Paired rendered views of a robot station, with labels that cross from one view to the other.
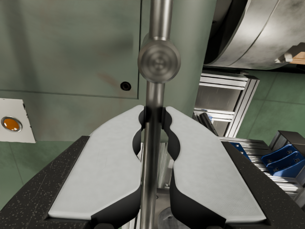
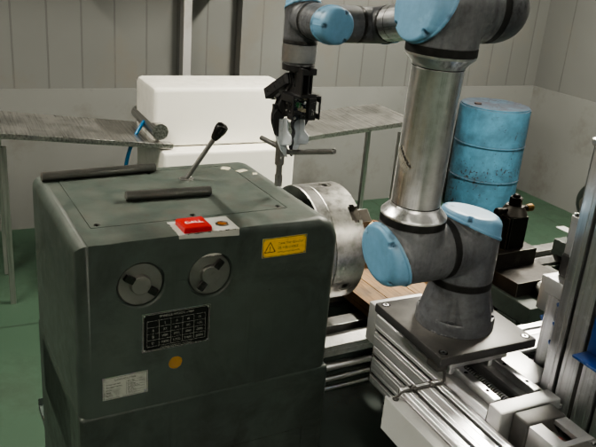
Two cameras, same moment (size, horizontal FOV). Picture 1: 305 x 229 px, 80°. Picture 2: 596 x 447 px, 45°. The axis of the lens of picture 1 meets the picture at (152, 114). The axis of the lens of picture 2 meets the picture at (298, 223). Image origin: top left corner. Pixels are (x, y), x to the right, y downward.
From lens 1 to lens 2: 1.70 m
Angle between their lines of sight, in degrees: 94
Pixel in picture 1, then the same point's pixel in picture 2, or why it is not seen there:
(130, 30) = (266, 196)
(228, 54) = not seen: hidden behind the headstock
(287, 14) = (327, 196)
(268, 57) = (346, 218)
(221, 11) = not seen: hidden behind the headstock
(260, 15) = (317, 198)
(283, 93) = not seen: outside the picture
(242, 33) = (317, 206)
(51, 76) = (238, 208)
